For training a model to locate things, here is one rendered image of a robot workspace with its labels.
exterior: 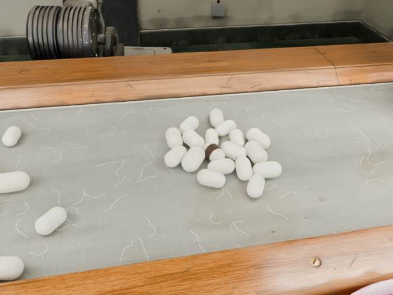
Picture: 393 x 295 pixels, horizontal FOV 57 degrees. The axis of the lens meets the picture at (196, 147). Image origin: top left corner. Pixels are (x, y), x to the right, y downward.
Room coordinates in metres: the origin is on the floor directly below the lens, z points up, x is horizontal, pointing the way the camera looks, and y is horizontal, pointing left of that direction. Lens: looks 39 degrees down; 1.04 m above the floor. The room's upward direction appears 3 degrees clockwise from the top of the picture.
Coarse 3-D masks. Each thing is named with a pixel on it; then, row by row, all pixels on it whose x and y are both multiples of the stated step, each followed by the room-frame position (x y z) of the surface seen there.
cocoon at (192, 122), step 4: (192, 116) 0.42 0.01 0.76; (188, 120) 0.41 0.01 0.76; (192, 120) 0.41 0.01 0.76; (196, 120) 0.41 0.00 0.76; (184, 124) 0.40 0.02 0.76; (188, 124) 0.40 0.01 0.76; (192, 124) 0.40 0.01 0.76; (196, 124) 0.41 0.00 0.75; (180, 128) 0.40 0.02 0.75; (184, 128) 0.39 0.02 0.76; (188, 128) 0.39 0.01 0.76; (192, 128) 0.40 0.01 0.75
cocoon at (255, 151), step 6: (246, 144) 0.36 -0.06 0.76; (252, 144) 0.36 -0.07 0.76; (258, 144) 0.36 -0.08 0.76; (246, 150) 0.36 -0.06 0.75; (252, 150) 0.35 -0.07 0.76; (258, 150) 0.35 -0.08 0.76; (264, 150) 0.35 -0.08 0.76; (252, 156) 0.34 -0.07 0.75; (258, 156) 0.34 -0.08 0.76; (264, 156) 0.34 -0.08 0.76
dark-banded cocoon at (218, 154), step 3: (207, 144) 0.36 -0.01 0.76; (210, 144) 0.36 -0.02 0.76; (204, 147) 0.35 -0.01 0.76; (204, 150) 0.35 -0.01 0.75; (216, 150) 0.34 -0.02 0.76; (219, 150) 0.35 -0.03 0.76; (222, 150) 0.35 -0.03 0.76; (213, 153) 0.34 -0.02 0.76; (216, 153) 0.34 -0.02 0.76; (219, 153) 0.34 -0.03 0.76; (222, 153) 0.34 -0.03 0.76; (210, 156) 0.34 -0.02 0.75; (213, 156) 0.34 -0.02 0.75; (216, 156) 0.34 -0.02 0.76; (219, 156) 0.34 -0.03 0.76; (222, 156) 0.34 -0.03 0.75; (210, 159) 0.34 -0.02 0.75; (213, 159) 0.34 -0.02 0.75; (216, 159) 0.34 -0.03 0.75
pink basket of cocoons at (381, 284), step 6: (378, 282) 0.17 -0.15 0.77; (384, 282) 0.17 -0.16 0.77; (390, 282) 0.17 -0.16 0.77; (366, 288) 0.16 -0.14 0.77; (372, 288) 0.16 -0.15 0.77; (378, 288) 0.16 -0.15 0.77; (384, 288) 0.17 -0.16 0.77; (390, 288) 0.17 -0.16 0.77; (354, 294) 0.16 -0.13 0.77; (360, 294) 0.16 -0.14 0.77; (366, 294) 0.16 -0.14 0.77; (372, 294) 0.16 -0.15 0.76; (378, 294) 0.16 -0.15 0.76; (384, 294) 0.16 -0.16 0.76; (390, 294) 0.17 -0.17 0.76
